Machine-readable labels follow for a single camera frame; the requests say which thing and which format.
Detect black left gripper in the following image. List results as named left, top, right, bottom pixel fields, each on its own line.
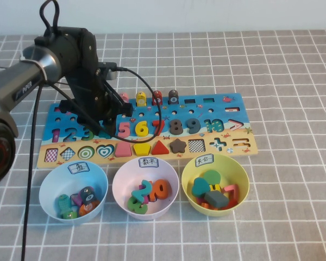
left=59, top=64, right=134, bottom=137

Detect teal wooden number four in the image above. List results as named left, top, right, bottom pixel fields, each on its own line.
left=97, top=126, right=114, bottom=139

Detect pink plastic bowl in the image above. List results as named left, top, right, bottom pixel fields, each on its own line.
left=112, top=157, right=179, bottom=221

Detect light blue plastic bowl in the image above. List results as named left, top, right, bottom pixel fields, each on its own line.
left=39, top=160, right=109, bottom=224

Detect wooden number puzzle board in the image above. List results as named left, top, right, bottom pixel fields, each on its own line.
left=36, top=93, right=259, bottom=169

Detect yellow plastic bowl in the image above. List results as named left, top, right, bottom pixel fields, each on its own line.
left=181, top=154, right=250, bottom=218

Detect pink wooden number five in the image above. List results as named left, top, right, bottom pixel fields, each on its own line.
left=117, top=121, right=131, bottom=139

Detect pink square block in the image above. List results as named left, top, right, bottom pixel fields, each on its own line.
left=114, top=142, right=133, bottom=158

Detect yellow wooden number six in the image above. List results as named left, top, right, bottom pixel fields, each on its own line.
left=135, top=120, right=150, bottom=137

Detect yellow wooden pentagon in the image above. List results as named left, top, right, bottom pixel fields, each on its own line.
left=133, top=141, right=152, bottom=157

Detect yellow fish peg six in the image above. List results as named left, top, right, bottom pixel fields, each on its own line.
left=135, top=91, right=147, bottom=107

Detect red wooden number seven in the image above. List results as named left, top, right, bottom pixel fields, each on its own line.
left=151, top=119, right=166, bottom=136

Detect red fish peg seven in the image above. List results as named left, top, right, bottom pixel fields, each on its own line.
left=151, top=90, right=163, bottom=106

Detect red wooden triangle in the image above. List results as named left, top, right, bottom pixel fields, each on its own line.
left=151, top=140, right=170, bottom=155

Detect dark grey fish peg nine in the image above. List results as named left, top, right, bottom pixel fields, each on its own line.
left=79, top=187, right=95, bottom=204

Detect brown wooden number eight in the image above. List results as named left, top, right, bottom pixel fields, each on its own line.
left=170, top=119, right=184, bottom=136

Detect teal wooden number two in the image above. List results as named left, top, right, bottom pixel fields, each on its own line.
left=131, top=179, right=152, bottom=204

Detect brown fish peg eight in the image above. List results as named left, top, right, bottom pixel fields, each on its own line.
left=168, top=89, right=179, bottom=105

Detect purple fish peg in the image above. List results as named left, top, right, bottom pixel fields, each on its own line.
left=71, top=193, right=85, bottom=207

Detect brown wooden star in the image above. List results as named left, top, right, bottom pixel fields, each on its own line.
left=169, top=138, right=187, bottom=154

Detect orange fish peg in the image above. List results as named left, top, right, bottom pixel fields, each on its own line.
left=78, top=200, right=100, bottom=217

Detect magenta wooden number one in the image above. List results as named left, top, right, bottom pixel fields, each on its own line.
left=137, top=184, right=151, bottom=205

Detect teal striped fish peg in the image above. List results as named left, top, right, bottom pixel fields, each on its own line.
left=57, top=194, right=73, bottom=217

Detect orange wooden number ten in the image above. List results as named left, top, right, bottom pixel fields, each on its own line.
left=149, top=179, right=171, bottom=202

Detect green wooden number eight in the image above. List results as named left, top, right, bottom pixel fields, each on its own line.
left=127, top=196, right=148, bottom=214

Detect slate blue wooden number nine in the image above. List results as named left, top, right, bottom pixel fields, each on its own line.
left=186, top=118, right=201, bottom=134

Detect teal wooden heart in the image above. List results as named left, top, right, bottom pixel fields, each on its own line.
left=191, top=178, right=209, bottom=198

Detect dark green wooden circle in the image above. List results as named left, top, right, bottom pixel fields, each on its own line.
left=203, top=170, right=221, bottom=189

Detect grey wooden block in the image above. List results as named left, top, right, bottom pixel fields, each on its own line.
left=204, top=191, right=230, bottom=209

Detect coral wooden greater-than sign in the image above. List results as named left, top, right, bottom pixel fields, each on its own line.
left=222, top=184, right=240, bottom=203

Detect grey checked tablecloth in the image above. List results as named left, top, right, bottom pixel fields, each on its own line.
left=0, top=28, right=326, bottom=261

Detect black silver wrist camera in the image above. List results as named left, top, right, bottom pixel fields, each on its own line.
left=97, top=61, right=118, bottom=81

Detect thin black camera cable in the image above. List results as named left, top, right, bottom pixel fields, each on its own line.
left=78, top=66, right=162, bottom=144

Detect thick black cable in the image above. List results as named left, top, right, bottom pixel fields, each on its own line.
left=39, top=0, right=61, bottom=36
left=20, top=78, right=44, bottom=261

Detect white cable tie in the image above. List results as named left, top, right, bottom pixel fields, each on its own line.
left=19, top=55, right=49, bottom=82

